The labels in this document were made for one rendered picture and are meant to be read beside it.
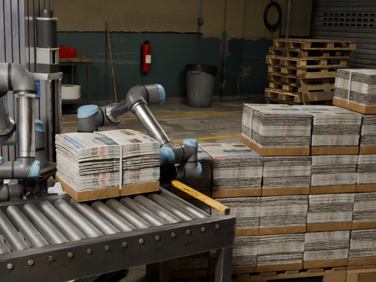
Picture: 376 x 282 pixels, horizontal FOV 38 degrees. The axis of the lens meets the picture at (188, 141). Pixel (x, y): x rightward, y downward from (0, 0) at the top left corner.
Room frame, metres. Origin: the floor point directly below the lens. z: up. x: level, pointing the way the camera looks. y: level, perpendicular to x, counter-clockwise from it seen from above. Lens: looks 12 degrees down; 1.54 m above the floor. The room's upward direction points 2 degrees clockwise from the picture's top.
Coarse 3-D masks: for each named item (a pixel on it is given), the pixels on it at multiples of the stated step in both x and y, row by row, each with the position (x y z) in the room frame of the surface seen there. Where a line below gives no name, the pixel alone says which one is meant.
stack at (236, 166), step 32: (224, 160) 2.88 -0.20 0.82; (256, 160) 2.92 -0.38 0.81; (288, 160) 2.97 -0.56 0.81; (320, 160) 3.02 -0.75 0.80; (352, 160) 3.06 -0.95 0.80; (352, 192) 3.09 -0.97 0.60; (256, 224) 2.93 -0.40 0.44; (288, 224) 2.97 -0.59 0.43; (192, 256) 2.85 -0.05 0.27; (256, 256) 2.93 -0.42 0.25; (288, 256) 2.98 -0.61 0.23; (320, 256) 3.03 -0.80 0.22
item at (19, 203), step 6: (162, 186) 2.44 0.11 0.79; (168, 186) 2.46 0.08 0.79; (36, 198) 2.17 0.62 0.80; (42, 198) 2.18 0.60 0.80; (48, 198) 2.18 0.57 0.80; (54, 198) 2.18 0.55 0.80; (60, 198) 2.19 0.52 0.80; (66, 198) 2.20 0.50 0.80; (0, 204) 2.08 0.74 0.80; (6, 204) 2.08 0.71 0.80; (12, 204) 2.09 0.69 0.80; (18, 204) 2.10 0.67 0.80; (24, 204) 2.11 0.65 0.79; (36, 204) 2.13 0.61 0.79; (6, 216) 2.07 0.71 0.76; (12, 222) 2.08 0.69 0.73; (36, 228) 2.13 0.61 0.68; (0, 234) 2.06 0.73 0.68
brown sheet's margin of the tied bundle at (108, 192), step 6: (60, 180) 2.30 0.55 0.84; (66, 186) 2.23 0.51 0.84; (72, 192) 2.17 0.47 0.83; (78, 192) 2.12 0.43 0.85; (84, 192) 2.14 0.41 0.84; (90, 192) 2.15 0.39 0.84; (96, 192) 2.16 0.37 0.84; (102, 192) 2.18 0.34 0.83; (108, 192) 2.19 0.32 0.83; (78, 198) 2.12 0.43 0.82; (84, 198) 2.14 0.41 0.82; (90, 198) 2.15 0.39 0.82; (96, 198) 2.16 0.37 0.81; (102, 198) 2.18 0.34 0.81
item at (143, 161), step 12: (108, 132) 2.46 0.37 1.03; (120, 132) 2.46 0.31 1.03; (132, 132) 2.47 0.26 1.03; (132, 144) 2.25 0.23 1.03; (144, 144) 2.28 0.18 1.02; (156, 144) 2.30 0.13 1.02; (132, 156) 2.25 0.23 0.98; (144, 156) 2.28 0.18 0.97; (156, 156) 2.31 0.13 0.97; (132, 168) 2.25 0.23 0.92; (144, 168) 2.29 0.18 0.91; (156, 168) 2.31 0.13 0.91; (132, 180) 2.25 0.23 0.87; (144, 180) 2.29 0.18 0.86; (156, 180) 2.31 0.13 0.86
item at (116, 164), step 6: (102, 132) 2.46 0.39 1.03; (102, 138) 2.34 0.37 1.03; (108, 138) 2.34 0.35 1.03; (114, 138) 2.34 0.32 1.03; (114, 144) 2.22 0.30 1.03; (126, 144) 2.23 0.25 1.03; (114, 150) 2.20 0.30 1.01; (126, 150) 2.23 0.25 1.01; (114, 156) 2.20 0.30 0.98; (126, 156) 2.23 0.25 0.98; (114, 162) 2.21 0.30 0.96; (126, 162) 2.24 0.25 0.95; (114, 168) 2.21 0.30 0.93; (126, 168) 2.24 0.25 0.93; (114, 174) 2.22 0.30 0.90; (114, 180) 2.21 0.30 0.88; (114, 186) 2.21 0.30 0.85
